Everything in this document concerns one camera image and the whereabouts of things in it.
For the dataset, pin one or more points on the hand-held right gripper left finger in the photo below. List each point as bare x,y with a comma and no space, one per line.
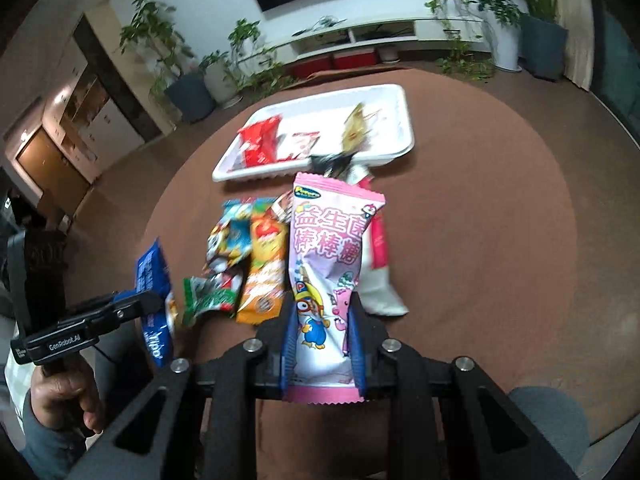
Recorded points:
290,355

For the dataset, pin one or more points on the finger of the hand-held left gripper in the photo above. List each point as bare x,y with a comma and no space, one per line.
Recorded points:
140,310
125,297

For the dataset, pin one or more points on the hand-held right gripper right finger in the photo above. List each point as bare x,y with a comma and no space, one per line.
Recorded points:
357,350

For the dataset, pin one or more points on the white packet with red stripe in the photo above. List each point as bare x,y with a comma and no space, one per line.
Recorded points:
380,290

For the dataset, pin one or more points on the green snack packet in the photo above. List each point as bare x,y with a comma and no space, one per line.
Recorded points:
205,300

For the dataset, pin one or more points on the orange snack packet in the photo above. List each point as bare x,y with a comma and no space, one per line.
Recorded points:
262,270

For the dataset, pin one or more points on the pink cartoon snack packet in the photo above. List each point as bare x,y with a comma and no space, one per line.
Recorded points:
320,240

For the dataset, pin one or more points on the light blue panda snack packet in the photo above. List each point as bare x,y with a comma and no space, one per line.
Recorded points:
230,235

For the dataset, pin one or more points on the black snack packet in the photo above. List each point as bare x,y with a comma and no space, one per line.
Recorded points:
330,162

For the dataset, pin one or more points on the red snack packet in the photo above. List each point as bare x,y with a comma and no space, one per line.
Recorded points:
260,142

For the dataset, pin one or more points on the white red candy packet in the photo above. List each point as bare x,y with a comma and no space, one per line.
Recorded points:
300,145

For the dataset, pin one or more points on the gold snack packet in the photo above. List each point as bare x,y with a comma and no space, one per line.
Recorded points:
356,130

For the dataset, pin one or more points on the white plastic tray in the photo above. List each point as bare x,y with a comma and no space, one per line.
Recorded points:
395,110

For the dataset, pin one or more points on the person's left forearm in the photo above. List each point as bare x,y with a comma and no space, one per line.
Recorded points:
45,445

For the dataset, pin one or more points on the person's left hand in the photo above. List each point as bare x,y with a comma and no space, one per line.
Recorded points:
60,400

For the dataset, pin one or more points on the person's checked shirt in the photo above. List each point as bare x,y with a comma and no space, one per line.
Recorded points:
15,380

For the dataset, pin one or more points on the wooden door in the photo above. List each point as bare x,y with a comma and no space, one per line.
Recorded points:
50,170

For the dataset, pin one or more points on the person's right leg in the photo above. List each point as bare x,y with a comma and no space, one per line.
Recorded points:
550,425

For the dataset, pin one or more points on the tall plant in blue pot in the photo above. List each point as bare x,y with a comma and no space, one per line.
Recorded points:
192,97

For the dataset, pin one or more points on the dark glass cabinet panel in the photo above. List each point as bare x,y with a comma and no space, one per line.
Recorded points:
120,80

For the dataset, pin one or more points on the small plant in white pot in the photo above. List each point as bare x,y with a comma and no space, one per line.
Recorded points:
220,85

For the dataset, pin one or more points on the red storage box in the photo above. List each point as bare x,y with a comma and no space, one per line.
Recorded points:
315,66
355,59

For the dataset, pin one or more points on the trailing ivy plant on stand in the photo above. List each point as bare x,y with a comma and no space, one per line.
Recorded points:
245,35

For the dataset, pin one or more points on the small white round object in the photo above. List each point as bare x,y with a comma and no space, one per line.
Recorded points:
389,54

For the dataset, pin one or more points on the white television cabinet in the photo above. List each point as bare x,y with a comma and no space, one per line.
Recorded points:
390,27

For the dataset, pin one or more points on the bushy plant in white pot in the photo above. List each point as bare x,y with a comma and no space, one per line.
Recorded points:
507,45

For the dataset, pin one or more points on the large-leaf plant in blue pot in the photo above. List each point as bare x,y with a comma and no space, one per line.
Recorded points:
542,45

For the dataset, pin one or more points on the glass sliding door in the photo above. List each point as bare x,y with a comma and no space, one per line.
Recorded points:
617,75

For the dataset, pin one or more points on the beige curtain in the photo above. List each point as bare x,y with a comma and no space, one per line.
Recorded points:
575,35

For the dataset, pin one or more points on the white wall cabinet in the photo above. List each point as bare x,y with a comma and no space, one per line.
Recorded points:
100,125

